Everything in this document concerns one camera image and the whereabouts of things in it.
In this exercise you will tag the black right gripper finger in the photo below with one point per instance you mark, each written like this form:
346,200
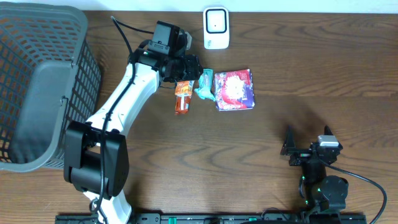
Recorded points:
289,144
327,131

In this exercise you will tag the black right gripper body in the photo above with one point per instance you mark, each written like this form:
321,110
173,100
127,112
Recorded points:
300,156

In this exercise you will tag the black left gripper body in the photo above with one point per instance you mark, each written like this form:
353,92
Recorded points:
193,70

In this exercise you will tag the mint green snack packet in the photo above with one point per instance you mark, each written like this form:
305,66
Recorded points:
205,84

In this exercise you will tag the long orange snack bar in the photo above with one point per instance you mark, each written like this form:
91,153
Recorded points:
182,104

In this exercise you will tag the red purple snack packet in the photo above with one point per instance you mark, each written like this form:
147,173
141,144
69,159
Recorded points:
234,90

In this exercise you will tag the small orange snack packet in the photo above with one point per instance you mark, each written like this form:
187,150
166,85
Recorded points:
184,88

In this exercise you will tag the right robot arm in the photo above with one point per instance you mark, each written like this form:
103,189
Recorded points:
325,195

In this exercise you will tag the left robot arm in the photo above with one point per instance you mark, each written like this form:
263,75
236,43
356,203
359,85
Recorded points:
96,160

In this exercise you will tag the grey plastic shopping basket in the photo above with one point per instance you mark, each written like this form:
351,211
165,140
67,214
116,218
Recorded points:
49,78

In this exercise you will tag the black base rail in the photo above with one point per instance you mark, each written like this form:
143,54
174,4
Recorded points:
156,218

